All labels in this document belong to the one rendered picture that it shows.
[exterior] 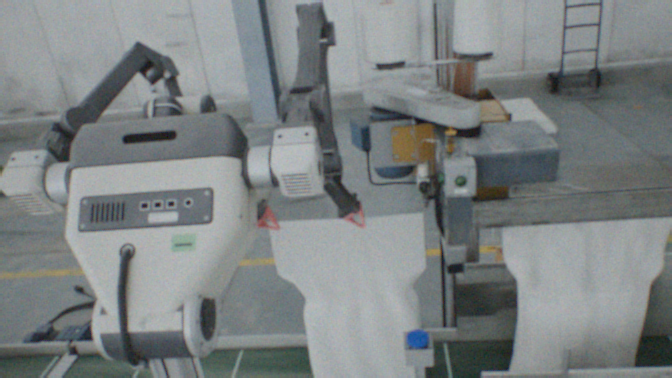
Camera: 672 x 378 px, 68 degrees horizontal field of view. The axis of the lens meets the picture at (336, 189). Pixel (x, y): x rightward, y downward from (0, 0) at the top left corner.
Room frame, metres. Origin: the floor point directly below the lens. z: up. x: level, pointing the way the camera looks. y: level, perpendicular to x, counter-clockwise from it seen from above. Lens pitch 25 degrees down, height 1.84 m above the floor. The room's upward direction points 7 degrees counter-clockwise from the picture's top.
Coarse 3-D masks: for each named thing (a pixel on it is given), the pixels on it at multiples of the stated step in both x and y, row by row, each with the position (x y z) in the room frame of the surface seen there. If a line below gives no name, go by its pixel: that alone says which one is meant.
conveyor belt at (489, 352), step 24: (648, 336) 1.44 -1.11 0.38; (96, 360) 1.71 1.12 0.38; (120, 360) 1.69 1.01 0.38; (216, 360) 1.61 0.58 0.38; (240, 360) 1.60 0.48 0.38; (264, 360) 1.58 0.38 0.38; (288, 360) 1.56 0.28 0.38; (456, 360) 1.45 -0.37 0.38; (480, 360) 1.43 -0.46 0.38; (504, 360) 1.42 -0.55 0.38; (648, 360) 1.33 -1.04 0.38
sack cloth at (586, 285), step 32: (576, 224) 1.30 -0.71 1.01; (608, 224) 1.29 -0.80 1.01; (640, 224) 1.28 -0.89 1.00; (512, 256) 1.32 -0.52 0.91; (544, 256) 1.30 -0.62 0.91; (576, 256) 1.28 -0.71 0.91; (608, 256) 1.26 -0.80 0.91; (640, 256) 1.26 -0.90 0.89; (544, 288) 1.26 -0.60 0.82; (576, 288) 1.23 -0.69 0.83; (608, 288) 1.22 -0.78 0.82; (640, 288) 1.21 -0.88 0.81; (544, 320) 1.24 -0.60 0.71; (576, 320) 1.21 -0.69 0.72; (608, 320) 1.20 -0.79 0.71; (640, 320) 1.20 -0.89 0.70; (544, 352) 1.23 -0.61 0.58; (576, 352) 1.20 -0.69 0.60; (608, 352) 1.20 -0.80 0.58
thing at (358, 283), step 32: (288, 224) 1.43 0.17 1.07; (320, 224) 1.41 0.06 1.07; (352, 224) 1.39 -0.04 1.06; (384, 224) 1.38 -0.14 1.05; (416, 224) 1.37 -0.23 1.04; (288, 256) 1.43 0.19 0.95; (320, 256) 1.41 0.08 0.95; (352, 256) 1.39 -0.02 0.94; (384, 256) 1.38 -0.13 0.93; (416, 256) 1.37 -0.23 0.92; (320, 288) 1.37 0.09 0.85; (352, 288) 1.35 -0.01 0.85; (384, 288) 1.34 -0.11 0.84; (320, 320) 1.32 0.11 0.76; (352, 320) 1.30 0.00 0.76; (384, 320) 1.29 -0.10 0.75; (416, 320) 1.31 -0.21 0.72; (320, 352) 1.31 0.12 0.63; (352, 352) 1.30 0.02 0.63; (384, 352) 1.28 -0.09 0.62
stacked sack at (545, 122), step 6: (516, 114) 4.18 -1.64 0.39; (522, 114) 4.15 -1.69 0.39; (528, 114) 4.13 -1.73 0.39; (534, 114) 4.11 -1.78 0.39; (540, 114) 4.11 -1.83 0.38; (516, 120) 4.04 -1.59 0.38; (540, 120) 3.96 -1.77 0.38; (546, 120) 3.95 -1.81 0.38; (546, 126) 3.88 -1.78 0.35; (552, 126) 3.88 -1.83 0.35; (552, 132) 3.86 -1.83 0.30
